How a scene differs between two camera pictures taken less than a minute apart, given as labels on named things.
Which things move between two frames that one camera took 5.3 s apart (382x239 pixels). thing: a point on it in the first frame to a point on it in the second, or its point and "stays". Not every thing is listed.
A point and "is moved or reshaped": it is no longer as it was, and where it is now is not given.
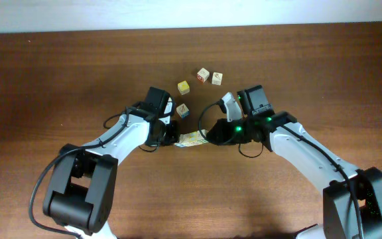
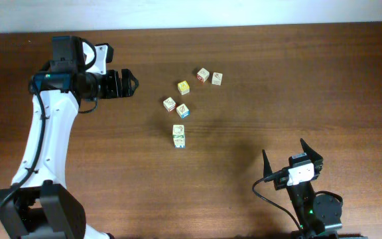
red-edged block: [203, 75] stays
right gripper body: [235, 132] to [280, 182]
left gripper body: [168, 134] to [103, 85]
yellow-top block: [184, 87] stays
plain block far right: [217, 78] stays
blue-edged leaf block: [183, 110] stays
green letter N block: [202, 140] is moved or reshaped
